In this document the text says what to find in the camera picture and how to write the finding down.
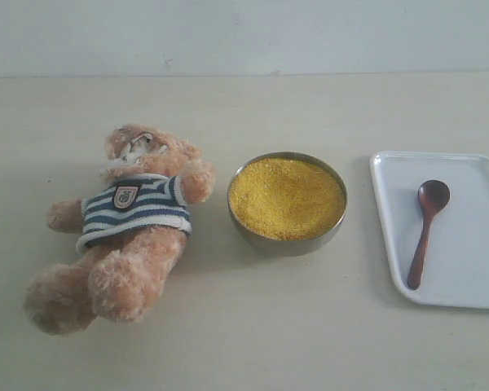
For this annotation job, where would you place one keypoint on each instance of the tan teddy bear striped shirt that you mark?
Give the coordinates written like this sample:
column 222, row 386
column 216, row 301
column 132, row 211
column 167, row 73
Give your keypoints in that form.
column 130, row 235

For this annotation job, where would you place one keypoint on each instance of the dark wooden spoon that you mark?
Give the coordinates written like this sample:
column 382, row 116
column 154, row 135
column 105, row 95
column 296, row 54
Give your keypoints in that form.
column 433, row 196

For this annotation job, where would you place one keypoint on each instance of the yellow millet grain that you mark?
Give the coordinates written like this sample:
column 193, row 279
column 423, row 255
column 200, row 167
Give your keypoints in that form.
column 286, row 199

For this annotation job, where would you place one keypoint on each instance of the steel bowl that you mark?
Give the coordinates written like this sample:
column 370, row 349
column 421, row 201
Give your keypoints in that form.
column 288, row 248

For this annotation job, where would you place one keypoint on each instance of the white plastic tray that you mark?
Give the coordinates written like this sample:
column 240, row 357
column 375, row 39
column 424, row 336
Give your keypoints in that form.
column 456, row 271

